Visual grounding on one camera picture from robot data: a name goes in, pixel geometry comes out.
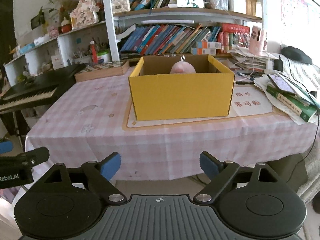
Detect yellow cardboard box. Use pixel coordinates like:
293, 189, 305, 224
129, 55, 235, 120

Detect wooden chess board box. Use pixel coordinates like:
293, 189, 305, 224
75, 61, 130, 82

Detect black mouse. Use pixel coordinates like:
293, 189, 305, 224
281, 46, 313, 64

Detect floral house ornament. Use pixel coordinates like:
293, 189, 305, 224
69, 0, 100, 30

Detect pink checkered tablecloth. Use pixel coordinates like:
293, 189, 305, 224
25, 75, 317, 180

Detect smartphone on books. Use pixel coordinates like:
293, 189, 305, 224
267, 74, 295, 95

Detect black Yamaha keyboard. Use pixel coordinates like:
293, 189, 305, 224
1, 63, 86, 114

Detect green thick book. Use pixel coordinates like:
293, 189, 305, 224
266, 85, 318, 122

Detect pink plush toy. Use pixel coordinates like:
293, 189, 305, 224
170, 61, 196, 74

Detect white pearl handbag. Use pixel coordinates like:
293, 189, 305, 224
111, 0, 131, 14

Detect red glue bottle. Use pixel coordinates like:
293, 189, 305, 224
90, 41, 98, 64

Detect white bookshelf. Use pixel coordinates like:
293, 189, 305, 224
4, 0, 263, 86

